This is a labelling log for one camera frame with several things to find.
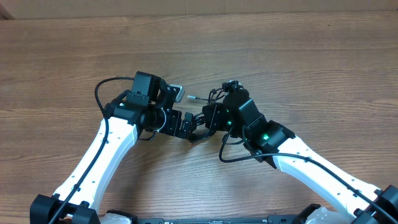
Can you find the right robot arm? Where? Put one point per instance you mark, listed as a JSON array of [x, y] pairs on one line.
[[230, 109]]

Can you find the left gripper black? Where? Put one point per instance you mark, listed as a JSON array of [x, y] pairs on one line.
[[173, 128]]

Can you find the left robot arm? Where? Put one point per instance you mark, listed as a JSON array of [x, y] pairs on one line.
[[147, 106]]

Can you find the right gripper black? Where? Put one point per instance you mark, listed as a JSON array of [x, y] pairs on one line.
[[213, 111]]

